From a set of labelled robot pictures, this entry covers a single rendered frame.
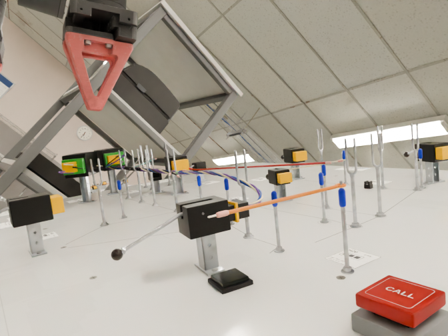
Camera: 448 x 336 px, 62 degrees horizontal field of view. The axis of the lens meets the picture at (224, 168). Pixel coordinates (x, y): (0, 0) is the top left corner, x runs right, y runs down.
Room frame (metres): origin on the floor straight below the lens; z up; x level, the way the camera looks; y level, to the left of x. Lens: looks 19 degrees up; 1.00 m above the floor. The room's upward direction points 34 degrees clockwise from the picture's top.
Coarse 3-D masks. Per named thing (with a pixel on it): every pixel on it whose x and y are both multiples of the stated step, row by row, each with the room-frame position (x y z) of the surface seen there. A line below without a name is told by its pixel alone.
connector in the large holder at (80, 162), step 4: (64, 160) 1.03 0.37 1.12; (68, 160) 1.03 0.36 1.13; (72, 160) 1.02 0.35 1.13; (76, 160) 1.02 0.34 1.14; (80, 160) 1.02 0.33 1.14; (84, 160) 1.03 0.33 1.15; (76, 164) 1.02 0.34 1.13; (80, 164) 1.02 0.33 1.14; (84, 164) 1.03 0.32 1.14; (64, 168) 1.02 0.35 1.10; (68, 168) 1.02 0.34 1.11; (72, 168) 1.02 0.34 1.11; (84, 168) 1.03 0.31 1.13; (64, 172) 1.03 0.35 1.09; (68, 172) 1.03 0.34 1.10; (72, 172) 1.02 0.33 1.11; (76, 172) 1.03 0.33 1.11; (80, 172) 1.03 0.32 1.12; (84, 172) 1.03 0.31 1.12
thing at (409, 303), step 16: (368, 288) 0.30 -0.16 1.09; (384, 288) 0.30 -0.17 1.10; (400, 288) 0.29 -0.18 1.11; (416, 288) 0.29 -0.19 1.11; (432, 288) 0.28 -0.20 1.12; (368, 304) 0.29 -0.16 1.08; (384, 304) 0.28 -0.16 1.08; (400, 304) 0.27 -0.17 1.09; (416, 304) 0.27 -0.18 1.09; (432, 304) 0.27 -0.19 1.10; (400, 320) 0.27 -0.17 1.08; (416, 320) 0.26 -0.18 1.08
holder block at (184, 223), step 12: (180, 204) 0.47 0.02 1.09; (192, 204) 0.46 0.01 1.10; (204, 204) 0.45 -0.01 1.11; (216, 204) 0.45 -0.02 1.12; (192, 216) 0.45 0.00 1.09; (204, 216) 0.45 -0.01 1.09; (228, 216) 0.46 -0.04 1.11; (180, 228) 0.49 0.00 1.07; (192, 228) 0.45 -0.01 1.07; (204, 228) 0.46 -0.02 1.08; (216, 228) 0.46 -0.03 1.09; (228, 228) 0.47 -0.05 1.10
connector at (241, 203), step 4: (232, 200) 0.49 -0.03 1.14; (236, 200) 0.49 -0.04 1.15; (240, 200) 0.49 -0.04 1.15; (228, 204) 0.48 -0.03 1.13; (240, 204) 0.47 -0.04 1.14; (244, 204) 0.47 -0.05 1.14; (248, 204) 0.47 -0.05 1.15; (232, 208) 0.47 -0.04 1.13; (240, 212) 0.47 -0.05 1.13; (244, 212) 0.47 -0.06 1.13; (248, 212) 0.48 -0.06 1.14; (232, 216) 0.47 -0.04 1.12; (240, 216) 0.47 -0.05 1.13; (244, 216) 0.48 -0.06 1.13; (248, 216) 0.48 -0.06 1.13; (232, 220) 0.47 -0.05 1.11
